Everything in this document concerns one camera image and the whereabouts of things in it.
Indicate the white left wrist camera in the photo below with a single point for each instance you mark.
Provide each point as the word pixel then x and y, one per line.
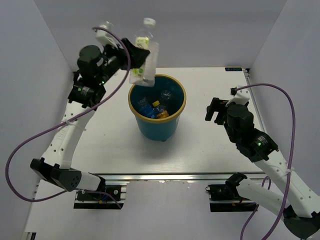
pixel 103 37

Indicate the aluminium front rail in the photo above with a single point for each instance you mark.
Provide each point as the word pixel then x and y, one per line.
pixel 167 176

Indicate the teal bin with yellow rim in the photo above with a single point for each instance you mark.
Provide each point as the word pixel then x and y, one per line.
pixel 163 128

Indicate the yellow cap bottle off table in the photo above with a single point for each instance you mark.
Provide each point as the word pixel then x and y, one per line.
pixel 160 110

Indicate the blue sticker right corner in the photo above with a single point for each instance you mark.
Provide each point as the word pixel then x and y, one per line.
pixel 233 69

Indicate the large blue label water bottle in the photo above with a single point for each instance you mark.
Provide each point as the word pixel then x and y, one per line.
pixel 145 108

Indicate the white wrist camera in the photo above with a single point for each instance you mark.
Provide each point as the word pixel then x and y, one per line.
pixel 240 97
pixel 103 37

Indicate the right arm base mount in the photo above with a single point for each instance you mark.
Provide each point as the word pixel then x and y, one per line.
pixel 222 201

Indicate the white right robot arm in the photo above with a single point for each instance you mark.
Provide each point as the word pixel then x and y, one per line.
pixel 301 214

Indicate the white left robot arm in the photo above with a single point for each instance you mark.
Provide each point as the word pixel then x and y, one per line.
pixel 55 164

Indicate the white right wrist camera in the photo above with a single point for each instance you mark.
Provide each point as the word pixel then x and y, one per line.
pixel 240 97

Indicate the small clear blue label bottle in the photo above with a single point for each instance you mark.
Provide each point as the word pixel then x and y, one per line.
pixel 166 97

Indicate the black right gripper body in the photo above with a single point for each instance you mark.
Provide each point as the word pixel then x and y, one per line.
pixel 221 120

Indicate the clear apple juice bottle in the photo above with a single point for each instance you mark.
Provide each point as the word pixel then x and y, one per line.
pixel 144 39

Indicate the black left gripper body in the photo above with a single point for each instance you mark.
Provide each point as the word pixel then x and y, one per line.
pixel 113 60

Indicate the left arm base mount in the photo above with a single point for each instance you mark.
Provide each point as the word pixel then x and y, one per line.
pixel 99 201

